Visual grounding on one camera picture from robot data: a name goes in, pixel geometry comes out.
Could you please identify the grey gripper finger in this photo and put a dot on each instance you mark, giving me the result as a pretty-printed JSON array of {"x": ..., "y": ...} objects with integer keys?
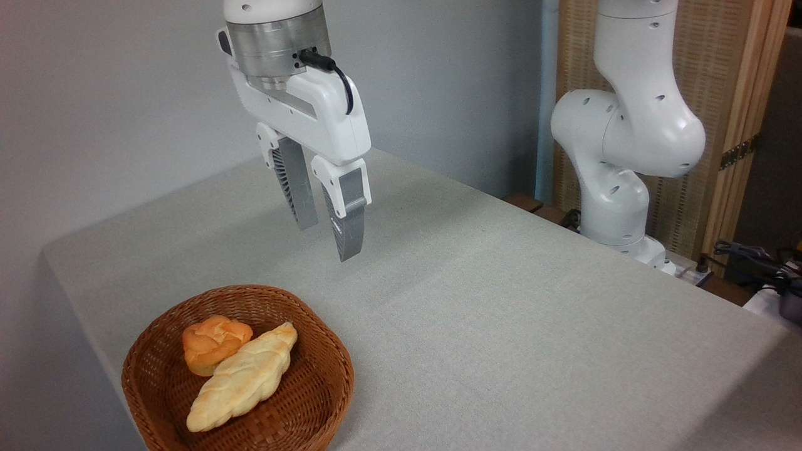
[
  {"x": 297, "y": 181},
  {"x": 351, "y": 207}
]

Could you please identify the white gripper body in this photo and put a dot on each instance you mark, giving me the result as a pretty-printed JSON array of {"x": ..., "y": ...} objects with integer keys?
[{"x": 326, "y": 116}]

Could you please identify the round orange bread roll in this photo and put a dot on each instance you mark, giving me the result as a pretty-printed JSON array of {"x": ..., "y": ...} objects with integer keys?
[{"x": 210, "y": 344}]

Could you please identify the pale braided bread loaf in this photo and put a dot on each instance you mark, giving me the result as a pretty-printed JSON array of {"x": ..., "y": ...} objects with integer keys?
[{"x": 244, "y": 379}]

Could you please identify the brown wooden board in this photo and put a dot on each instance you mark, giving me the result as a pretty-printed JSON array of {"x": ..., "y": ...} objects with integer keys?
[{"x": 523, "y": 202}]

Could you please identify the brown wicker basket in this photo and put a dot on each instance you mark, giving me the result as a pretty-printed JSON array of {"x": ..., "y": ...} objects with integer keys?
[{"x": 313, "y": 376}]

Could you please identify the grey tablecloth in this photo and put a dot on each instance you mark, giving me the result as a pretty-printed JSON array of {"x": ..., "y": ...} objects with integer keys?
[{"x": 501, "y": 344}]

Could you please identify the light blue vertical pipe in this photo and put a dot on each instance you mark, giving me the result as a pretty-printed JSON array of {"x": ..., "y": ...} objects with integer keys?
[{"x": 547, "y": 94}]

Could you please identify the metal screen hinge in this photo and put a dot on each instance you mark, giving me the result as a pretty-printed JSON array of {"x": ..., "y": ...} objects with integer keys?
[{"x": 739, "y": 152}]

